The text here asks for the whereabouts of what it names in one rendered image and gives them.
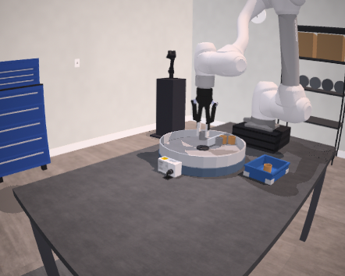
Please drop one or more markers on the blue crate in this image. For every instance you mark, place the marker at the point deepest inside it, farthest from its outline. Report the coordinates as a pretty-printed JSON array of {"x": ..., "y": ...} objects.
[{"x": 256, "y": 172}]

